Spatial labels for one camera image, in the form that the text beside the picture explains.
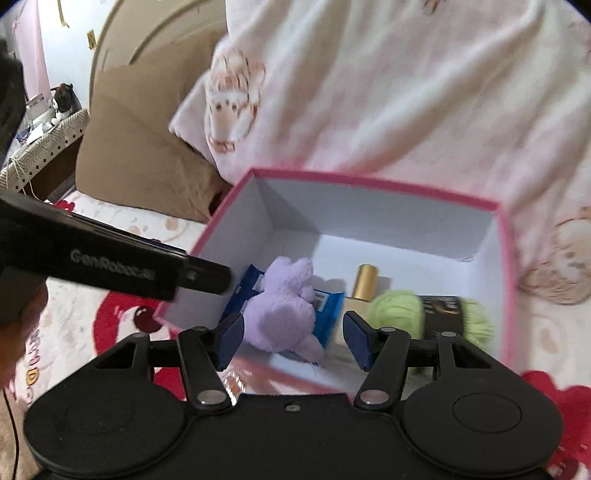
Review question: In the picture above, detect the bedside table with patterned cloth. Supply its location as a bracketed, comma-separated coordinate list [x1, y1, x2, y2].
[0, 108, 91, 204]

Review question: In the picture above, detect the red bear printed blanket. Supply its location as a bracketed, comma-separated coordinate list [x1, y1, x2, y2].
[0, 188, 591, 480]

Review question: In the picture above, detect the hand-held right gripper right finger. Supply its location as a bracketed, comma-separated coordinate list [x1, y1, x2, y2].
[344, 311, 498, 411]

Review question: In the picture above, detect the brown pillow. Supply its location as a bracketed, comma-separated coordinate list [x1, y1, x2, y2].
[75, 64, 232, 225]

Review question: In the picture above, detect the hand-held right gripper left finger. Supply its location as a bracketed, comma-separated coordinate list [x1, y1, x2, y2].
[93, 312, 246, 411]

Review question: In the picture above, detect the black cable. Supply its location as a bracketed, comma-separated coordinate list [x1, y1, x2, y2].
[2, 387, 20, 480]

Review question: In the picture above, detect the person's left hand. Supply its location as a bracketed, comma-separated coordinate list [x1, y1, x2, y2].
[0, 318, 34, 389]

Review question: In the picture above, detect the beige headboard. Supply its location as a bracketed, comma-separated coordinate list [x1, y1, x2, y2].
[89, 0, 227, 85]

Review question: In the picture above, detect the dark blurred object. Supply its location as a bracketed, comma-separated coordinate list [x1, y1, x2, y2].
[0, 39, 27, 158]

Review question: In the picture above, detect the gold cap cosmetic bottle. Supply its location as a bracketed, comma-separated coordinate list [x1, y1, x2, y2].
[341, 263, 380, 348]

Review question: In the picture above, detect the blue wet wipes packet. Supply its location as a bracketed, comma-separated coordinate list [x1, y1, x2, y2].
[220, 263, 346, 348]

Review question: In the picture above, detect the pink cardboard box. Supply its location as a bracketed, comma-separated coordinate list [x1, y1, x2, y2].
[152, 168, 520, 398]

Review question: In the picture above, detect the beige fuzzy cloth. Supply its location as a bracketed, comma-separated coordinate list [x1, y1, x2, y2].
[0, 385, 29, 480]

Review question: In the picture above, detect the pink printed pillow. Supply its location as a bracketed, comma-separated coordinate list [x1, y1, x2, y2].
[168, 0, 591, 306]

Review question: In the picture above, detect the green yarn ball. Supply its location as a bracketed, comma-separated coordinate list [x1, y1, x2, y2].
[369, 289, 495, 376]

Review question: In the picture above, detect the black and white plush toy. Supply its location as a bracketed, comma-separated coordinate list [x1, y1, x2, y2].
[48, 82, 77, 126]

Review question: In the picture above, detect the purple plush toy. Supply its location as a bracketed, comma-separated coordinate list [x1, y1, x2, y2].
[242, 256, 327, 366]

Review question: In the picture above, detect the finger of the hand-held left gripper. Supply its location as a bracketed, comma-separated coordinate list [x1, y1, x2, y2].
[179, 256, 232, 296]

